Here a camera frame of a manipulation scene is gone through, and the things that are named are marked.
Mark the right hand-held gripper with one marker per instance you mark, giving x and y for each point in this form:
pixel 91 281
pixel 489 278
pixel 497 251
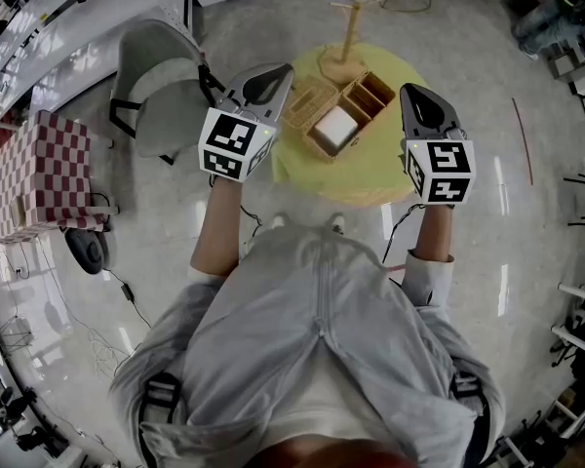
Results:
pixel 443 171

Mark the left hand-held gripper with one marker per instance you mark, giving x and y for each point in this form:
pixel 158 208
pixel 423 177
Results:
pixel 229 144

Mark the wicker tissue box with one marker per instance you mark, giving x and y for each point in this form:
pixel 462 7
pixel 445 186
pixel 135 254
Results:
pixel 307 103

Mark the person's left forearm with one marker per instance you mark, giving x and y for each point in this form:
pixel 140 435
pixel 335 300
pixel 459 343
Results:
pixel 219 232

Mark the person's right forearm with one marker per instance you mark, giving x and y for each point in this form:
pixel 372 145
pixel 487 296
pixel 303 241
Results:
pixel 434 234

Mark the red white checkered box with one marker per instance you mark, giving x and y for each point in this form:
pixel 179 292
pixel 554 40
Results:
pixel 44 178

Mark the wicker compartment organizer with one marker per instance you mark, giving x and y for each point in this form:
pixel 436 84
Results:
pixel 370 95

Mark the wooden peg stand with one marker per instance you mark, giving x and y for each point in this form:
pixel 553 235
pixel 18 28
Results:
pixel 343 66

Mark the round yellow table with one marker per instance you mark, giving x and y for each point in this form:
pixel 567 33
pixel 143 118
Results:
pixel 361 178

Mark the grey chair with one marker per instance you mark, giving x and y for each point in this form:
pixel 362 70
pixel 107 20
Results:
pixel 166 110

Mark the person's left shoe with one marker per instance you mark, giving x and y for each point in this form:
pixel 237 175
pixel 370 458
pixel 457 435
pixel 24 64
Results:
pixel 280 221

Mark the person's shoe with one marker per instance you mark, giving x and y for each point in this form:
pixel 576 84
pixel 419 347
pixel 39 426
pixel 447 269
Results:
pixel 280 221
pixel 338 223

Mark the person's right shoe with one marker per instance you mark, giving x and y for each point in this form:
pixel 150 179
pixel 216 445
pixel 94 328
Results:
pixel 338 223

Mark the white long workbench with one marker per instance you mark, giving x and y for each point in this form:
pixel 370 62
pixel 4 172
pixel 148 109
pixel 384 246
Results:
pixel 68 51

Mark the black round floor device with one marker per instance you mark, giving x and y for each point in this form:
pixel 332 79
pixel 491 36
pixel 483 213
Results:
pixel 88 251

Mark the person's grey hoodie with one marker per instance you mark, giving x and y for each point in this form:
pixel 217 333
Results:
pixel 297 329

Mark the black power adapter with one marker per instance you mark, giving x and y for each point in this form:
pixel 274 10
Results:
pixel 128 293

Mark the white metal rack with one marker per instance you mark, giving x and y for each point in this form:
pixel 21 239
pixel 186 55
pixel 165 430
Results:
pixel 580 334

